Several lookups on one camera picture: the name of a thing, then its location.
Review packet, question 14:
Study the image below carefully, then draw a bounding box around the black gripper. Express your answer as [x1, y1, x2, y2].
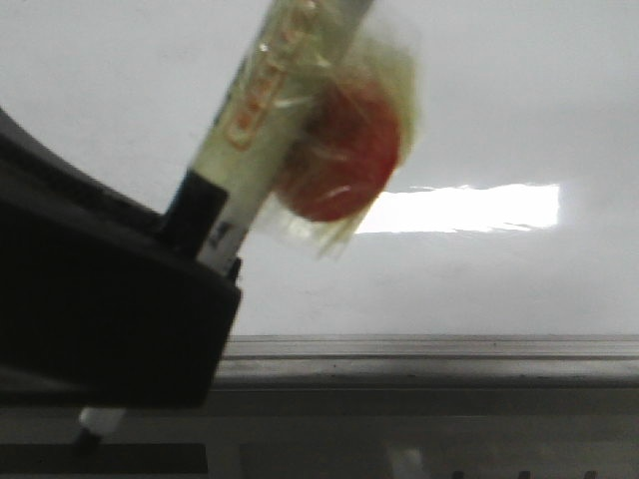
[1, 115, 241, 408]

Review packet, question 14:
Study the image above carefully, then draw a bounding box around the black and white whiteboard marker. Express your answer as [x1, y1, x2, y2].
[69, 0, 376, 451]

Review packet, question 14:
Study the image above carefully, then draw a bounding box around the red magnet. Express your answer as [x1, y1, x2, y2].
[259, 34, 421, 256]

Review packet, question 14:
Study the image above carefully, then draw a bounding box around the white whiteboard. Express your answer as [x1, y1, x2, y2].
[1, 1, 638, 335]

